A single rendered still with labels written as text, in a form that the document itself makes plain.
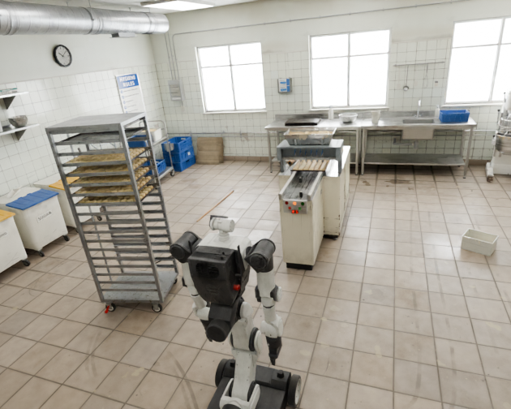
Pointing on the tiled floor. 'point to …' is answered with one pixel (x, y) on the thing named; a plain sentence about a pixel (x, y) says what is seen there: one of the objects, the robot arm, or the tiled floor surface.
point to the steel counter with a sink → (395, 122)
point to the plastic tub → (479, 242)
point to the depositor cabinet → (330, 193)
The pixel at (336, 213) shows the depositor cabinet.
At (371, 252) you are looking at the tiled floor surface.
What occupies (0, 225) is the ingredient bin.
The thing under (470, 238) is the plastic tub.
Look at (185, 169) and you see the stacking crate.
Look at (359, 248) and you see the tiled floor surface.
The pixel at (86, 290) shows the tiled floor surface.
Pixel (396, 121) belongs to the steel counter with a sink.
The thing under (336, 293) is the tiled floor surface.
